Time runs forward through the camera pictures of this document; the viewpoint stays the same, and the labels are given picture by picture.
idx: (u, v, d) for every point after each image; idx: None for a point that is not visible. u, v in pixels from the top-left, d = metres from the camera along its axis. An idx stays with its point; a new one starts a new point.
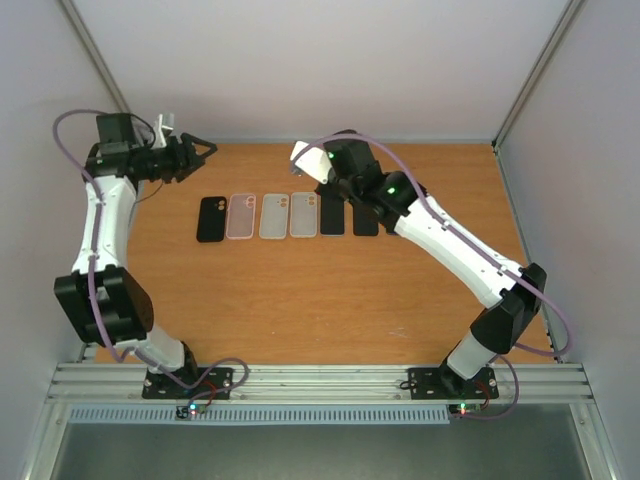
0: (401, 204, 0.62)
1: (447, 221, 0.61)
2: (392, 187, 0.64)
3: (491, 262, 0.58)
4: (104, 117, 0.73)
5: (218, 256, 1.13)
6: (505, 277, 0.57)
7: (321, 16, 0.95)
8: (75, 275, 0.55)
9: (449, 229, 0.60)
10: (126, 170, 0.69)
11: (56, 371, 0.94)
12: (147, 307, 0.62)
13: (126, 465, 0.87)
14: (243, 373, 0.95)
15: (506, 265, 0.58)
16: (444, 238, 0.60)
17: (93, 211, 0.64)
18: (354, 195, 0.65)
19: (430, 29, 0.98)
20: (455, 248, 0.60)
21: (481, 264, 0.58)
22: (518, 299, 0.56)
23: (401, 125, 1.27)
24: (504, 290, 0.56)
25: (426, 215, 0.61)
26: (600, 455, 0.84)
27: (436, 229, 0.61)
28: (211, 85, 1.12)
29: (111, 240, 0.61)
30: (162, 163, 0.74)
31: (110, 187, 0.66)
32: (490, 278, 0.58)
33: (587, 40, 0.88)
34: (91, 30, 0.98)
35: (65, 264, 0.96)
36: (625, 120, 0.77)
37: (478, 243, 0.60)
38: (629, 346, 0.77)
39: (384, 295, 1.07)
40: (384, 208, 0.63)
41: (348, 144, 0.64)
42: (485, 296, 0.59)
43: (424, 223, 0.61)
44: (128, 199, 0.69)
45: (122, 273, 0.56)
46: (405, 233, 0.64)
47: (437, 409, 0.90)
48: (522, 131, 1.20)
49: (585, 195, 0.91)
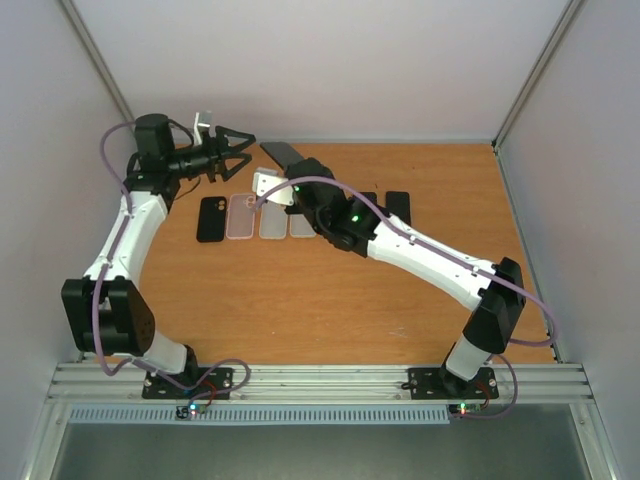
0: (367, 232, 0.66)
1: (413, 234, 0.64)
2: (356, 216, 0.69)
3: (464, 266, 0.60)
4: (138, 130, 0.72)
5: (218, 256, 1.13)
6: (479, 277, 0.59)
7: (321, 16, 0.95)
8: (84, 281, 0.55)
9: (417, 243, 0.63)
10: (164, 189, 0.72)
11: (56, 371, 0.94)
12: (146, 327, 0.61)
13: (126, 466, 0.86)
14: (243, 373, 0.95)
15: (478, 266, 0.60)
16: (412, 252, 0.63)
17: (119, 222, 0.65)
18: (323, 225, 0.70)
19: (431, 29, 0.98)
20: (426, 257, 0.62)
21: (453, 269, 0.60)
22: (494, 296, 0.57)
23: (401, 125, 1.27)
24: (482, 290, 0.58)
25: (392, 234, 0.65)
26: (599, 455, 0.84)
27: (404, 244, 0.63)
28: (211, 85, 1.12)
29: (127, 253, 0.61)
30: (197, 164, 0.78)
31: (142, 202, 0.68)
32: (466, 281, 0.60)
33: (587, 41, 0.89)
34: (91, 29, 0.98)
35: (65, 263, 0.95)
36: (625, 121, 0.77)
37: (447, 250, 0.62)
38: (629, 345, 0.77)
39: (385, 295, 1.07)
40: (351, 237, 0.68)
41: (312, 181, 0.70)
42: (467, 299, 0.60)
43: (392, 242, 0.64)
44: (157, 215, 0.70)
45: (128, 288, 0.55)
46: (378, 256, 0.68)
47: (437, 409, 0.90)
48: (522, 132, 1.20)
49: (585, 196, 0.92)
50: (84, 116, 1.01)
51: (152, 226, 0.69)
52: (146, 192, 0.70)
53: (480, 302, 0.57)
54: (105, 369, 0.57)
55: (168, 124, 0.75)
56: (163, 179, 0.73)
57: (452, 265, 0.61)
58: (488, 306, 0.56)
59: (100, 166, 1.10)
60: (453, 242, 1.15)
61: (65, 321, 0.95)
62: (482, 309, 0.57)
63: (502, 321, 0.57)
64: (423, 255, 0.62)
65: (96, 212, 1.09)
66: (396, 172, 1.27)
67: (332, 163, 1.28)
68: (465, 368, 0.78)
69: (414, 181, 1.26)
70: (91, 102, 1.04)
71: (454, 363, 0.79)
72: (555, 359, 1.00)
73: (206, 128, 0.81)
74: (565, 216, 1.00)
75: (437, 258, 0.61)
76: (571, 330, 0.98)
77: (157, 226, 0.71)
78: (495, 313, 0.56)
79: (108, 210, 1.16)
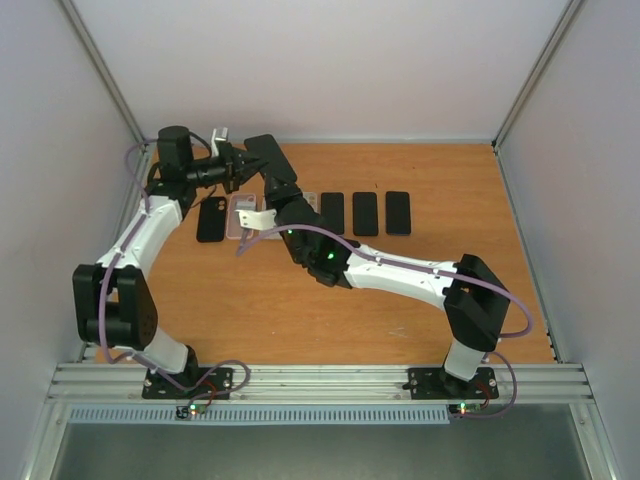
0: (344, 264, 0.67)
1: (378, 255, 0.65)
2: (332, 252, 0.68)
3: (426, 270, 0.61)
4: (159, 141, 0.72)
5: (218, 257, 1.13)
6: (442, 278, 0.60)
7: (319, 17, 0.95)
8: (95, 268, 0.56)
9: (383, 262, 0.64)
10: (181, 198, 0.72)
11: (56, 371, 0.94)
12: (149, 322, 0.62)
13: (125, 465, 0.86)
14: (243, 373, 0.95)
15: (439, 267, 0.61)
16: (381, 271, 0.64)
17: (135, 220, 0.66)
18: (307, 262, 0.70)
19: (430, 29, 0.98)
20: (394, 270, 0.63)
21: (416, 276, 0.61)
22: (459, 292, 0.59)
23: (399, 125, 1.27)
24: (446, 289, 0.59)
25: (361, 260, 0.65)
26: (599, 455, 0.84)
27: (372, 265, 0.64)
28: (211, 86, 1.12)
29: (140, 246, 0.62)
30: (214, 173, 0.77)
31: (159, 203, 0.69)
32: (430, 285, 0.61)
33: (587, 40, 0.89)
34: (91, 28, 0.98)
35: (64, 263, 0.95)
36: (625, 120, 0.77)
37: (409, 260, 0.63)
38: (628, 345, 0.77)
39: (385, 295, 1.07)
40: (331, 273, 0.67)
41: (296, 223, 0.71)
42: (438, 301, 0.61)
43: (361, 267, 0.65)
44: (172, 220, 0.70)
45: (136, 277, 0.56)
46: (358, 284, 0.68)
47: (437, 409, 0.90)
48: (522, 132, 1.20)
49: (585, 196, 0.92)
50: (84, 116, 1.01)
51: (166, 229, 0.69)
52: (163, 197, 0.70)
53: (445, 300, 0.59)
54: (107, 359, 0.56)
55: (188, 136, 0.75)
56: (181, 189, 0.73)
57: (415, 272, 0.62)
58: (453, 303, 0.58)
59: (100, 167, 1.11)
60: (453, 243, 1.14)
61: (64, 321, 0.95)
62: (448, 306, 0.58)
63: (474, 315, 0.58)
64: (391, 270, 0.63)
65: (96, 213, 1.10)
66: (396, 172, 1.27)
67: (331, 163, 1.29)
68: (465, 370, 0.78)
69: (414, 181, 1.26)
70: (91, 101, 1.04)
71: (451, 364, 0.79)
72: (555, 358, 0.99)
73: (222, 141, 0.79)
74: (565, 216, 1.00)
75: (402, 268, 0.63)
76: (571, 329, 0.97)
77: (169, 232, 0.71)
78: (461, 309, 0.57)
79: (108, 210, 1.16)
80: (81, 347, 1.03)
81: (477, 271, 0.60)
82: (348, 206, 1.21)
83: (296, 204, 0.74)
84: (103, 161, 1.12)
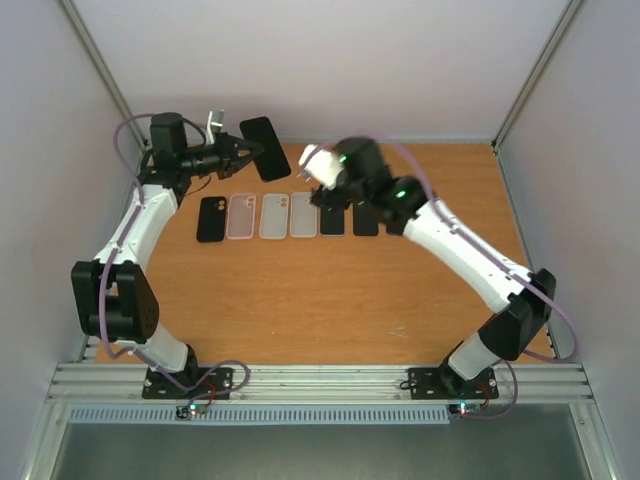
0: (411, 209, 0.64)
1: (455, 223, 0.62)
2: (402, 190, 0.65)
3: (499, 266, 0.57)
4: (153, 127, 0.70)
5: (218, 256, 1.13)
6: (512, 281, 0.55)
7: (319, 17, 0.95)
8: (93, 264, 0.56)
9: (458, 231, 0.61)
10: (176, 185, 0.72)
11: (56, 371, 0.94)
12: (150, 314, 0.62)
13: (126, 465, 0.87)
14: (243, 373, 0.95)
15: (514, 270, 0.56)
16: (450, 240, 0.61)
17: (130, 212, 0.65)
18: (366, 197, 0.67)
19: (430, 30, 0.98)
20: (465, 247, 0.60)
21: (488, 269, 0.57)
22: (525, 304, 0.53)
23: (398, 125, 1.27)
24: (512, 295, 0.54)
25: (433, 217, 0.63)
26: (599, 455, 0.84)
27: (445, 230, 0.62)
28: (211, 86, 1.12)
29: (136, 240, 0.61)
30: (209, 162, 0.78)
31: (153, 194, 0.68)
32: (498, 282, 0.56)
33: (587, 40, 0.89)
34: (90, 29, 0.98)
35: (64, 263, 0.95)
36: (625, 120, 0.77)
37: (486, 248, 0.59)
38: (629, 346, 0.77)
39: (385, 295, 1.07)
40: (394, 213, 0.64)
41: (358, 149, 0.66)
42: (493, 301, 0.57)
43: (432, 227, 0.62)
44: (167, 210, 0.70)
45: (135, 272, 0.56)
46: (413, 237, 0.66)
47: (437, 409, 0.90)
48: (522, 131, 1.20)
49: (585, 197, 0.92)
50: (84, 117, 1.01)
51: (161, 220, 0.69)
52: (158, 185, 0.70)
53: (507, 307, 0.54)
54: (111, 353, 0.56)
55: (183, 122, 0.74)
56: (175, 176, 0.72)
57: (488, 263, 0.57)
58: (516, 314, 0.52)
59: (100, 167, 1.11)
60: None
61: (64, 320, 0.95)
62: (507, 312, 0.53)
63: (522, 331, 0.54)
64: (462, 244, 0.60)
65: (95, 212, 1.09)
66: (396, 172, 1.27)
67: None
68: (469, 368, 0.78)
69: None
70: (91, 102, 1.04)
71: (456, 359, 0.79)
72: (555, 358, 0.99)
73: (218, 127, 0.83)
74: (565, 216, 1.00)
75: (478, 254, 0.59)
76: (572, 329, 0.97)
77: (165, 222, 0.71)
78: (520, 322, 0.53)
79: (108, 210, 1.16)
80: (82, 347, 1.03)
81: (548, 288, 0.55)
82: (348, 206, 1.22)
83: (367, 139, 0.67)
84: (102, 160, 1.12)
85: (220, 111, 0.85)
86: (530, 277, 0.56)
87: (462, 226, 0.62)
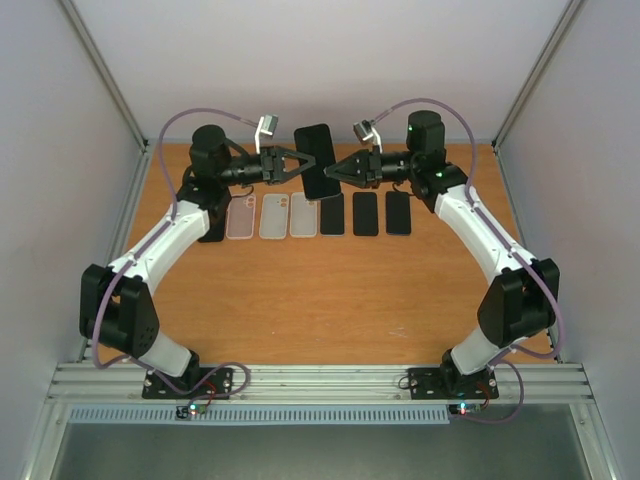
0: (443, 187, 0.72)
1: (477, 203, 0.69)
2: (441, 173, 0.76)
3: (504, 244, 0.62)
4: (193, 150, 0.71)
5: (219, 256, 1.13)
6: (512, 259, 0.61)
7: (320, 17, 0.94)
8: (106, 271, 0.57)
9: (476, 210, 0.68)
10: (213, 203, 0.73)
11: (56, 370, 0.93)
12: (147, 333, 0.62)
13: (127, 466, 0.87)
14: (243, 374, 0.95)
15: (516, 249, 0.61)
16: (468, 216, 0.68)
17: (158, 226, 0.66)
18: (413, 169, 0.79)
19: (431, 30, 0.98)
20: (479, 222, 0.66)
21: (494, 244, 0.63)
22: (517, 279, 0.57)
23: (399, 125, 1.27)
24: (507, 269, 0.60)
25: (461, 197, 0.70)
26: (599, 455, 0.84)
27: (466, 206, 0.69)
28: (210, 85, 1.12)
29: (154, 256, 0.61)
30: (250, 174, 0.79)
31: (185, 211, 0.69)
32: (500, 257, 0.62)
33: (588, 41, 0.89)
34: (90, 29, 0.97)
35: (63, 263, 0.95)
36: (626, 121, 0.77)
37: (500, 230, 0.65)
38: (629, 346, 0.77)
39: (385, 295, 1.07)
40: (429, 186, 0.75)
41: (426, 126, 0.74)
42: (491, 272, 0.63)
43: (455, 202, 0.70)
44: (197, 228, 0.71)
45: (140, 290, 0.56)
46: (441, 214, 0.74)
47: (437, 409, 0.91)
48: (522, 132, 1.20)
49: (584, 198, 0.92)
50: (83, 116, 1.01)
51: (188, 236, 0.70)
52: (193, 204, 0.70)
53: (498, 276, 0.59)
54: (97, 364, 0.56)
55: (223, 142, 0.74)
56: (214, 197, 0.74)
57: (496, 240, 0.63)
58: (503, 282, 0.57)
59: (100, 168, 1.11)
60: (453, 243, 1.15)
61: (64, 320, 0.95)
62: (497, 280, 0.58)
63: (511, 305, 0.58)
64: (476, 222, 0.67)
65: (95, 211, 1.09)
66: None
67: None
68: (466, 361, 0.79)
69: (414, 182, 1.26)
70: (91, 102, 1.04)
71: (458, 350, 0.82)
72: (556, 358, 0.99)
73: (267, 135, 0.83)
74: (565, 217, 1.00)
75: (487, 231, 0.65)
76: (572, 329, 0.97)
77: (191, 238, 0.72)
78: (505, 291, 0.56)
79: (108, 210, 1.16)
80: (81, 347, 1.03)
81: (543, 271, 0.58)
82: (348, 206, 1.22)
83: (437, 122, 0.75)
84: (103, 161, 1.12)
85: (274, 118, 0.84)
86: (530, 261, 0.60)
87: (482, 208, 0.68)
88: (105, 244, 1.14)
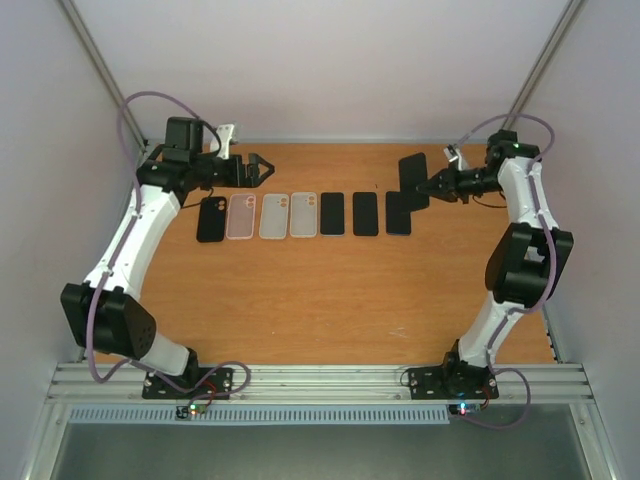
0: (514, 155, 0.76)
1: (533, 173, 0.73)
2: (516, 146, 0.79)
3: (535, 206, 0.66)
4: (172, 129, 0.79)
5: (218, 256, 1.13)
6: (535, 220, 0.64)
7: (321, 15, 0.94)
8: (84, 287, 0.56)
9: (531, 177, 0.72)
10: (177, 182, 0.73)
11: (56, 370, 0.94)
12: (145, 333, 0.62)
13: (127, 466, 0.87)
14: (243, 374, 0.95)
15: (544, 214, 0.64)
16: (520, 180, 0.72)
17: (126, 222, 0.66)
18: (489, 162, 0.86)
19: (431, 30, 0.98)
20: (525, 187, 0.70)
21: (527, 204, 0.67)
22: (526, 233, 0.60)
23: (399, 126, 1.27)
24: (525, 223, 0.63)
25: (522, 166, 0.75)
26: (600, 455, 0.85)
27: (522, 173, 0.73)
28: (209, 85, 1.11)
29: (129, 261, 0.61)
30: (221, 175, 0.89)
31: (151, 201, 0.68)
32: (525, 215, 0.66)
33: (587, 42, 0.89)
34: (90, 27, 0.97)
35: (63, 263, 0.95)
36: (626, 122, 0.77)
37: (540, 197, 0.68)
38: (628, 346, 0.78)
39: (385, 295, 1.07)
40: (502, 151, 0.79)
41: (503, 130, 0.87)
42: None
43: (516, 167, 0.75)
44: (168, 213, 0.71)
45: (125, 300, 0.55)
46: (501, 180, 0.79)
47: (437, 409, 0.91)
48: (522, 132, 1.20)
49: (584, 198, 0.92)
50: (83, 116, 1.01)
51: (161, 224, 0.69)
52: (158, 185, 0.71)
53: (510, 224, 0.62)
54: (96, 377, 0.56)
55: (202, 124, 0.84)
56: (178, 175, 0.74)
57: (530, 202, 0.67)
58: (512, 229, 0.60)
59: (100, 168, 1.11)
60: (453, 243, 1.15)
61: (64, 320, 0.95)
62: (509, 228, 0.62)
63: (512, 255, 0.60)
64: (528, 186, 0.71)
65: (95, 211, 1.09)
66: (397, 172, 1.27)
67: (331, 164, 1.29)
68: (467, 346, 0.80)
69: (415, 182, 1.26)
70: (92, 101, 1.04)
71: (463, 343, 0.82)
72: (555, 358, 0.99)
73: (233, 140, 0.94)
74: (564, 218, 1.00)
75: (528, 194, 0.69)
76: (572, 329, 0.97)
77: (165, 225, 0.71)
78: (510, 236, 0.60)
79: (108, 209, 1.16)
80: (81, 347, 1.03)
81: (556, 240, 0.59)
82: (348, 206, 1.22)
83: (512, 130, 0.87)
84: (103, 161, 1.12)
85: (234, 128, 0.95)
86: (550, 228, 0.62)
87: (536, 178, 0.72)
88: (105, 244, 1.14)
